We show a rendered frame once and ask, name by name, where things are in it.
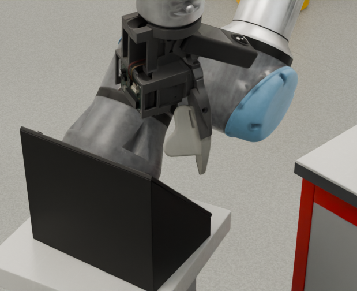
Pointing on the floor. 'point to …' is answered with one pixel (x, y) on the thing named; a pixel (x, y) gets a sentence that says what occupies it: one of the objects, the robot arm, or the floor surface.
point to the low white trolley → (335, 215)
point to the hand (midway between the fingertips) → (177, 134)
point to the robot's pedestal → (40, 254)
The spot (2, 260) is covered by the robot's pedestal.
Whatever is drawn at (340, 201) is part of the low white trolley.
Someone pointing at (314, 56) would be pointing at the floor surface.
